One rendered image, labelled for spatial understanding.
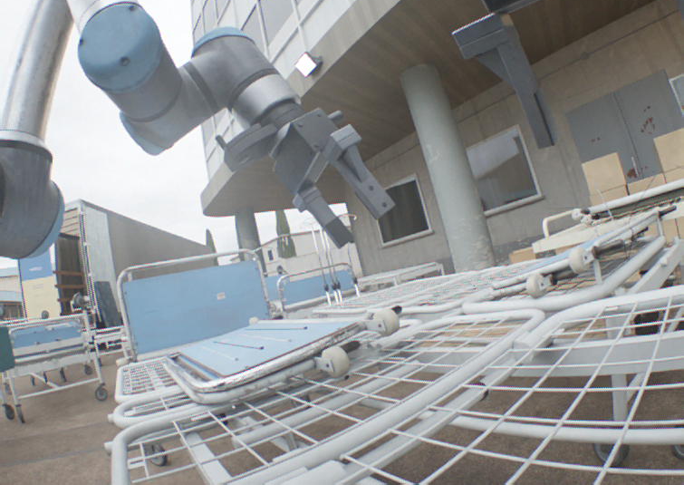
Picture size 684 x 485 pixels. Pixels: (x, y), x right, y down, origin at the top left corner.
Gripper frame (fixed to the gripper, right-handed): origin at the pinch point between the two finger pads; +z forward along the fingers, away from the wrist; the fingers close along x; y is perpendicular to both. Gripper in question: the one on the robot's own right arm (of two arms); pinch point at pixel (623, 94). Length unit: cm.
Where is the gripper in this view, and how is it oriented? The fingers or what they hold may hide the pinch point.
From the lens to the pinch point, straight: 28.1
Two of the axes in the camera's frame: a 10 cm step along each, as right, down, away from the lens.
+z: 4.5, 8.6, 2.4
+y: -6.2, 4.9, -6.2
